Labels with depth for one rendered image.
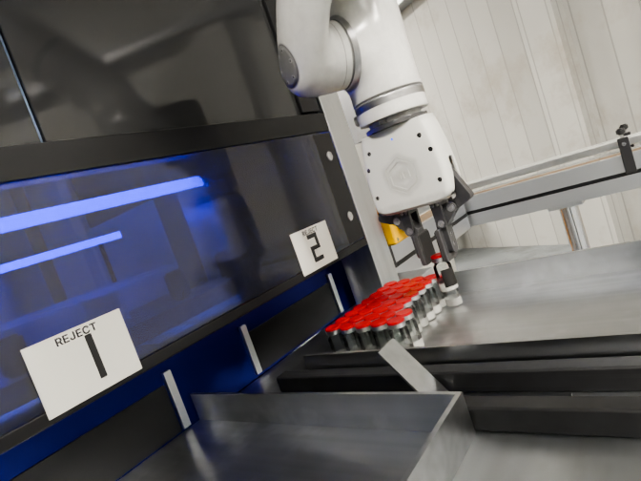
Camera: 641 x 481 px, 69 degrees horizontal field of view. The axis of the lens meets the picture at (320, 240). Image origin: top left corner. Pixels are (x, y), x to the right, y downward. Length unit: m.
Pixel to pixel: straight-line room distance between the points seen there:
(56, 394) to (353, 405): 0.24
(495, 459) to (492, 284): 0.38
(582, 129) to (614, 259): 3.33
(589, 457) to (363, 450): 0.16
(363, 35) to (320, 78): 0.07
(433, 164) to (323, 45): 0.17
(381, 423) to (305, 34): 0.37
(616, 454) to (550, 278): 0.36
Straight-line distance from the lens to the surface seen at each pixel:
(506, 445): 0.38
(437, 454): 0.34
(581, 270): 0.68
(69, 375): 0.45
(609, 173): 1.42
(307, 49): 0.51
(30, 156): 0.47
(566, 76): 3.99
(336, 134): 0.79
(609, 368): 0.41
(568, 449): 0.37
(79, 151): 0.49
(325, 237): 0.69
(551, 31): 4.03
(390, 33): 0.56
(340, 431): 0.45
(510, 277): 0.70
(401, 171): 0.55
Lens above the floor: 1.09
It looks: 5 degrees down
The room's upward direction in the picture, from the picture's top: 19 degrees counter-clockwise
